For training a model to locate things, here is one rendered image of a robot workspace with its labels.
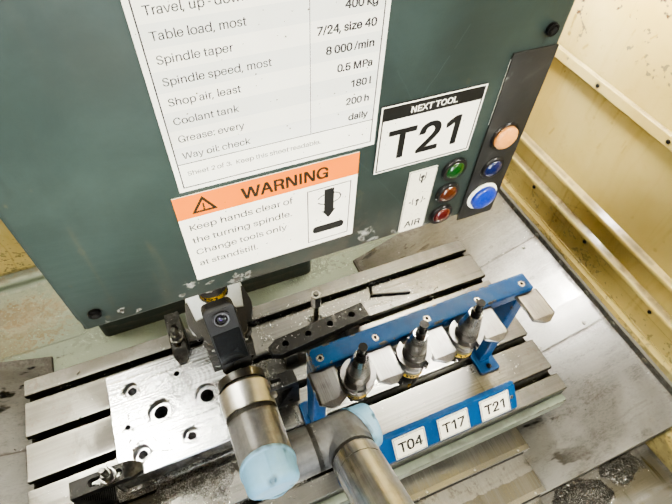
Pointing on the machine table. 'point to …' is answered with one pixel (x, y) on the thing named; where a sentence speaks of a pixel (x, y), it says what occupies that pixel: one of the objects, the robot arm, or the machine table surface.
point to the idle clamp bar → (348, 318)
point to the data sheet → (259, 80)
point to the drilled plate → (182, 455)
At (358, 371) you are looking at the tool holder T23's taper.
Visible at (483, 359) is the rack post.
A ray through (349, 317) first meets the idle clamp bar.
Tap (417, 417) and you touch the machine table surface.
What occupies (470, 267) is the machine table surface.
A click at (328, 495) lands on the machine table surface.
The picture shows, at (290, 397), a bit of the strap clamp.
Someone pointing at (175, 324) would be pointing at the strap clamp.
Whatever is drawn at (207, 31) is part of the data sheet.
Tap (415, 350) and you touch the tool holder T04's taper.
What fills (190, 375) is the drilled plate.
